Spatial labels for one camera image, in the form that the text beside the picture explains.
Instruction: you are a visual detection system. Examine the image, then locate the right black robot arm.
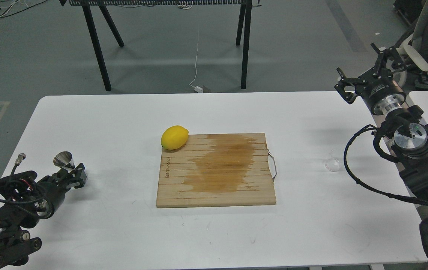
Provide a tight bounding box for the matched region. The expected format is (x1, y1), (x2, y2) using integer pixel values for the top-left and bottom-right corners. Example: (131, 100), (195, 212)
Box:
(335, 44), (428, 207)

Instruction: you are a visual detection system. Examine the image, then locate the steel double jigger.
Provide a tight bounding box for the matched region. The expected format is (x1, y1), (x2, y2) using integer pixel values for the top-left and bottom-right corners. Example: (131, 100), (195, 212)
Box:
(53, 151), (85, 176)

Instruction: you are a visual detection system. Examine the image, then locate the wooden cutting board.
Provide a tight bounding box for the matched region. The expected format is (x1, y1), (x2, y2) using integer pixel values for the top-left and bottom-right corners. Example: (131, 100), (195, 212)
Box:
(156, 133), (276, 208)

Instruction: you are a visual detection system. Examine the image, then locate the white cable with plug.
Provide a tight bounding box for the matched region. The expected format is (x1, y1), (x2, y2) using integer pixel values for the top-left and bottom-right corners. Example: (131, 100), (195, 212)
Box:
(189, 28), (205, 93)

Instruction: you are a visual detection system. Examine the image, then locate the office chair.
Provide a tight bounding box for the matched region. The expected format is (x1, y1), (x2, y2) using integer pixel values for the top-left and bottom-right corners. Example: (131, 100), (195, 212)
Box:
(395, 0), (428, 92)

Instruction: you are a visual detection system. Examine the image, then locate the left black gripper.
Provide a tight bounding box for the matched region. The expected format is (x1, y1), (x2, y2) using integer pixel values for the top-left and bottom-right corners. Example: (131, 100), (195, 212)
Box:
(0, 163), (88, 219)

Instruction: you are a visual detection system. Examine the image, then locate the yellow lemon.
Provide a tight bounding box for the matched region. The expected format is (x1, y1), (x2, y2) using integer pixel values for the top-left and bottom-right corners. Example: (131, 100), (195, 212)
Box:
(161, 125), (189, 150)

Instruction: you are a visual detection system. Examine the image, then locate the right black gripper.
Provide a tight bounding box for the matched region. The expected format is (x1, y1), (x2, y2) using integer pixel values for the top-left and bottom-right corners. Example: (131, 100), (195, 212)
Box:
(335, 43), (407, 115)

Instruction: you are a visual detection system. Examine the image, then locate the black metal rack table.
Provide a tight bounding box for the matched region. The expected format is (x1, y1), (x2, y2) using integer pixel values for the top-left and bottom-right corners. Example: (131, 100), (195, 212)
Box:
(59, 0), (261, 91)

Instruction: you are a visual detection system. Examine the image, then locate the clear glass measuring cup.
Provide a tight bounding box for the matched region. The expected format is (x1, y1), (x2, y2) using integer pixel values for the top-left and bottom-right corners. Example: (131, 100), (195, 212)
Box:
(323, 148), (341, 172)

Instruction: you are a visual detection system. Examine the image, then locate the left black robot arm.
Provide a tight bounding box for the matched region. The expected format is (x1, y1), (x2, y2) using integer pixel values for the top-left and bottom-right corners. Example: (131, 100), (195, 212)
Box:
(0, 163), (88, 269)

